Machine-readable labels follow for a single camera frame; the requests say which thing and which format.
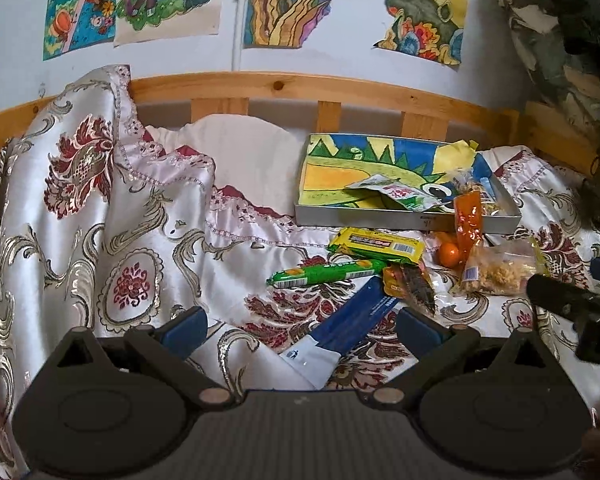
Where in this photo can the grey shallow box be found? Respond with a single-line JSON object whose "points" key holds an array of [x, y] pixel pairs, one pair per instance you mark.
{"points": [[360, 220]]}

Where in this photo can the yellow snack packet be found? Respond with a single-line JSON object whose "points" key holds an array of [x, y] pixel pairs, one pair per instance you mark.
{"points": [[375, 246]]}

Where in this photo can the green tree wall drawing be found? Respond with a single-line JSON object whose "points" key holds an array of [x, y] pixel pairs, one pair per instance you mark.
{"points": [[170, 0]]}

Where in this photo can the orange bag of mandarins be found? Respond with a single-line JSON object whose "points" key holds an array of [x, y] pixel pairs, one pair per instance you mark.
{"points": [[467, 220]]}

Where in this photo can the camouflage cloth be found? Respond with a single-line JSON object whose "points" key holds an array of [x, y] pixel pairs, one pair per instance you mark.
{"points": [[555, 60]]}

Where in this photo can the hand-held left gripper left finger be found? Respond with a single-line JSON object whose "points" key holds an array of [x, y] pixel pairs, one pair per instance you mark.
{"points": [[182, 332]]}

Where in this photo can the gold snack packet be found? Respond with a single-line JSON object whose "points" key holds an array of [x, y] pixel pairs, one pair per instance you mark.
{"points": [[412, 285]]}

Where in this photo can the colourful paper drawing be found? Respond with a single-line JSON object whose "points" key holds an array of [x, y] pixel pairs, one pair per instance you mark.
{"points": [[330, 170]]}

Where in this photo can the white wall pipe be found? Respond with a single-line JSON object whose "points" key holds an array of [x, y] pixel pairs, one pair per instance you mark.
{"points": [[238, 20]]}

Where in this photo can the wooden bed rail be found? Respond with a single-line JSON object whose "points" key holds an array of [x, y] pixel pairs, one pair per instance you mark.
{"points": [[300, 85]]}

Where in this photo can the blue white snack packet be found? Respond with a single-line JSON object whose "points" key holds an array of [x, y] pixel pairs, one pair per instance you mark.
{"points": [[360, 315]]}

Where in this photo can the yellow leaf wall drawing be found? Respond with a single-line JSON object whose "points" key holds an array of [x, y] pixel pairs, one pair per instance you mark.
{"points": [[295, 5]]}

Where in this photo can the loose mandarin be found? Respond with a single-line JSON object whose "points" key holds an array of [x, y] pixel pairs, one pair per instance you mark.
{"points": [[450, 254]]}

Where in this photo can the white pillow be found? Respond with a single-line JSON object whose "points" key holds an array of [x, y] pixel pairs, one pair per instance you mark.
{"points": [[250, 160]]}

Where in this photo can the clear bag of noodle snack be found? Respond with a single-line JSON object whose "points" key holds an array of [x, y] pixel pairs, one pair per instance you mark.
{"points": [[491, 206]]}

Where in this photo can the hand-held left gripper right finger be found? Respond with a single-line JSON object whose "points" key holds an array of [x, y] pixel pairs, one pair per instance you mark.
{"points": [[420, 332]]}

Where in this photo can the clear bag of crumbly snack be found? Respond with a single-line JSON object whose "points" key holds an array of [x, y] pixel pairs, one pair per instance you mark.
{"points": [[505, 270]]}

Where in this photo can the green tube snack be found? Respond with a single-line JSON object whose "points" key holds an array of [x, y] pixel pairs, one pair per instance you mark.
{"points": [[325, 272]]}

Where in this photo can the floral brocade blanket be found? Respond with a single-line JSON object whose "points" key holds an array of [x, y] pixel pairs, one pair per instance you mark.
{"points": [[80, 210]]}

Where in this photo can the green white snack pouch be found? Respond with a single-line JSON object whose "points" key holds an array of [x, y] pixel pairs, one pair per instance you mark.
{"points": [[405, 195]]}

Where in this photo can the flower pattern wall drawing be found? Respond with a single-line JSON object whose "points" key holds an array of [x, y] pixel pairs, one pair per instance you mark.
{"points": [[425, 15]]}

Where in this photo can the blue bordered wall drawing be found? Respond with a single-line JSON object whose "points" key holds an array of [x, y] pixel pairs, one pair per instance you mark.
{"points": [[80, 5]]}

